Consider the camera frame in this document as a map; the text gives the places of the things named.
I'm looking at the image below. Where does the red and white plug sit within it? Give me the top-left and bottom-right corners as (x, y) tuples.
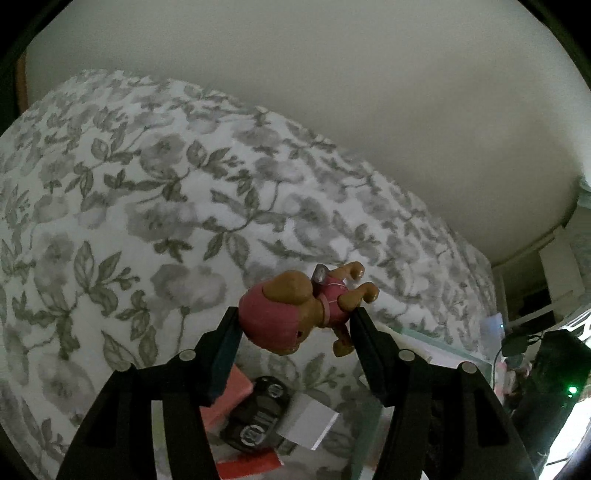
(216, 452), (284, 480)

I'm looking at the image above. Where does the salmon pink block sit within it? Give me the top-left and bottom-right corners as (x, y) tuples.
(201, 364), (254, 432)

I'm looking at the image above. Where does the black power adapter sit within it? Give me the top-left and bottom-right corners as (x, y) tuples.
(501, 330), (546, 358)

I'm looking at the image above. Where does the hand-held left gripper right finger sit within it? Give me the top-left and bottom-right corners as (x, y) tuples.
(348, 307), (539, 480)

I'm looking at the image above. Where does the wooden bed frame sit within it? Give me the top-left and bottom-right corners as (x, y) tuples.
(15, 54), (29, 112)

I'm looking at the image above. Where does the white tray with teal rim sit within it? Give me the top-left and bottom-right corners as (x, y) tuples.
(351, 323), (498, 480)

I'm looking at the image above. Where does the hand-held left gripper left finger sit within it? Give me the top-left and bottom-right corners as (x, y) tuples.
(55, 307), (243, 480)

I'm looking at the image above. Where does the brown and pink toy dog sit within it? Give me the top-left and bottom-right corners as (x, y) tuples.
(238, 261), (380, 357)

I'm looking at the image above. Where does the white night light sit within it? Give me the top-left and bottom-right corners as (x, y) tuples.
(480, 313), (507, 357)

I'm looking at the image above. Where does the black toy car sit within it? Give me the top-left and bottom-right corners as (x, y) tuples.
(219, 376), (294, 453)

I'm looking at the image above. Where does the white charger block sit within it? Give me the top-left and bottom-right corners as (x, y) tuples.
(277, 392), (340, 450)

